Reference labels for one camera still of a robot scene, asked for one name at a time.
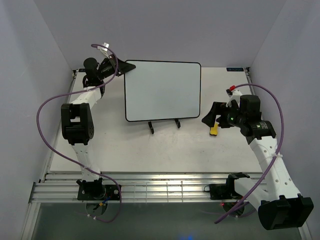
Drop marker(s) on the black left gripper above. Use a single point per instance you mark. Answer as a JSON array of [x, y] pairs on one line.
[[124, 67]]

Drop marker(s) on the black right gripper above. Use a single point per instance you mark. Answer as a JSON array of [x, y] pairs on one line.
[[218, 108]]

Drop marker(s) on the yellow whiteboard eraser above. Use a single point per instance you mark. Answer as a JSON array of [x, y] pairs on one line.
[[214, 130]]

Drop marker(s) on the white whiteboard black frame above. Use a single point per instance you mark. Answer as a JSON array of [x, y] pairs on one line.
[[162, 90]]

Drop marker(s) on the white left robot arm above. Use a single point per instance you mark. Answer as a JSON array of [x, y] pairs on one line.
[[77, 124]]

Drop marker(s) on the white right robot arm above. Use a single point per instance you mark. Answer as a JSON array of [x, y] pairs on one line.
[[282, 204]]

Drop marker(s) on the black metal easel stand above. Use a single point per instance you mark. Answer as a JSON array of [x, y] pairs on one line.
[[163, 124]]

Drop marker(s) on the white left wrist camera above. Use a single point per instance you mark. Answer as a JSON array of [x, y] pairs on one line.
[[104, 49]]

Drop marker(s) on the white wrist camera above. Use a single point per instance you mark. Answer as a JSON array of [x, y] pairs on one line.
[[104, 49], [233, 94]]

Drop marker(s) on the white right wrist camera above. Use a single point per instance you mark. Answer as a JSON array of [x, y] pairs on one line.
[[233, 94]]

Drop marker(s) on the aluminium table frame rail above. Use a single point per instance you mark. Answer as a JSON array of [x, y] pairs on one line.
[[61, 187]]

